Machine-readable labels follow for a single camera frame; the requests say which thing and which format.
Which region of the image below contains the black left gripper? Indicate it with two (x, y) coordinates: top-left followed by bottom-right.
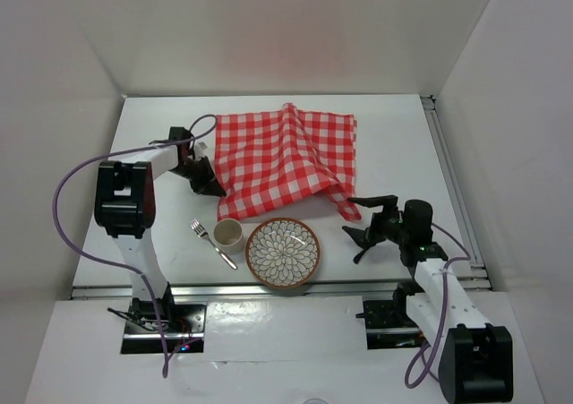
(169, 156), (225, 197)

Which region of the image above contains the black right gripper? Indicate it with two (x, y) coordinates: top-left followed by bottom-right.
(343, 194), (410, 249)

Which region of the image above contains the red white checkered cloth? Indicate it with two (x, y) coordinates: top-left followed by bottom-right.
(214, 103), (361, 221)

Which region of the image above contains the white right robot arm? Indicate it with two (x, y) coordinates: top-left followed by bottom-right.
(343, 195), (514, 403)

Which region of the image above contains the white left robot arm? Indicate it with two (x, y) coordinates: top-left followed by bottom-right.
(94, 126), (226, 331)

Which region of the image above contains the silver table knife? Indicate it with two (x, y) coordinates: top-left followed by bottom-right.
(353, 247), (369, 264)

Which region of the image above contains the silver fork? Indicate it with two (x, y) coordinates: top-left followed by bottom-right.
(191, 219), (238, 271)

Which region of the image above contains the beige cup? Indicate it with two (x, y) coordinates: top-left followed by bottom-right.
(213, 219), (244, 255)

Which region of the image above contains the floral patterned ceramic bowl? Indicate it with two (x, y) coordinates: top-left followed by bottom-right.
(245, 218), (321, 290)

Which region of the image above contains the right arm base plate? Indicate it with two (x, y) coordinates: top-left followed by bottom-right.
(355, 299), (424, 350)

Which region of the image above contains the aluminium frame rail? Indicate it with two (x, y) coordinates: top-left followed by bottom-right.
(69, 93), (492, 301)

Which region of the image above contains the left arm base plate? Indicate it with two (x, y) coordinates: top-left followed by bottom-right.
(107, 300), (206, 355)

